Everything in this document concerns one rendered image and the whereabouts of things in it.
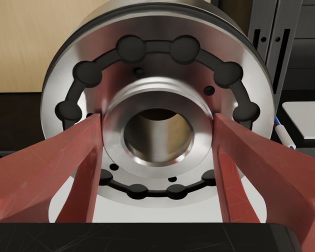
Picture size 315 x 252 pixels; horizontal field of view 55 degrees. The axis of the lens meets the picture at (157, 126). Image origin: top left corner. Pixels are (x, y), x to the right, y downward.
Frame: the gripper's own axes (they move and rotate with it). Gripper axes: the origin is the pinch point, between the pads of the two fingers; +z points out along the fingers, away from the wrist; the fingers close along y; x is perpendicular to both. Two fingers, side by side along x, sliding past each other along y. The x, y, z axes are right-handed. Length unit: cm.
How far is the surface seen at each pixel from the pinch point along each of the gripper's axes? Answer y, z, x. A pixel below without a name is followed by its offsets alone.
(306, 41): -14.3, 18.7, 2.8
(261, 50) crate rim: -6.6, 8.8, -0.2
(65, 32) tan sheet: 8.7, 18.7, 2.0
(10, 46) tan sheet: 14.2, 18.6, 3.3
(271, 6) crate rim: -6.7, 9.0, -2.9
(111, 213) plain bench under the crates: 9, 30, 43
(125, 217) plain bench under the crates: 7, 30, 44
